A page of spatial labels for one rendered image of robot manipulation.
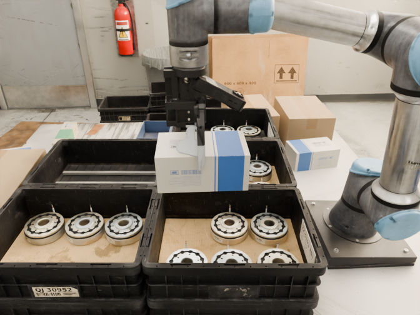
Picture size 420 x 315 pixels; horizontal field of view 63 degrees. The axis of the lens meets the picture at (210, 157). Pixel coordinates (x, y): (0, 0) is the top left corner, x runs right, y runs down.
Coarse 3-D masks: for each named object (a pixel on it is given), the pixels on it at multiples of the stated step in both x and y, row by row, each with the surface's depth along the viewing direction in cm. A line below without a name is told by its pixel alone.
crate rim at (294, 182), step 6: (282, 150) 117; (282, 156) 113; (288, 162) 110; (288, 168) 109; (288, 174) 105; (294, 180) 101; (252, 186) 98; (258, 186) 98; (264, 186) 98; (270, 186) 98; (276, 186) 98; (282, 186) 98; (288, 186) 98; (294, 186) 98
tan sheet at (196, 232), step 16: (176, 224) 99; (192, 224) 99; (208, 224) 99; (288, 224) 99; (176, 240) 93; (192, 240) 93; (208, 240) 93; (288, 240) 93; (160, 256) 88; (208, 256) 88; (256, 256) 88
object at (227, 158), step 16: (160, 144) 76; (208, 144) 76; (224, 144) 76; (240, 144) 76; (160, 160) 71; (176, 160) 72; (192, 160) 72; (208, 160) 72; (224, 160) 72; (240, 160) 72; (160, 176) 73; (176, 176) 74; (192, 176) 74; (208, 176) 74; (224, 176) 74; (240, 176) 74; (160, 192) 75
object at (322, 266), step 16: (304, 208) 90; (144, 256) 75; (320, 256) 75; (144, 272) 74; (160, 272) 73; (176, 272) 73; (192, 272) 73; (208, 272) 73; (224, 272) 73; (240, 272) 73; (256, 272) 73; (272, 272) 73; (288, 272) 73; (304, 272) 73; (320, 272) 73
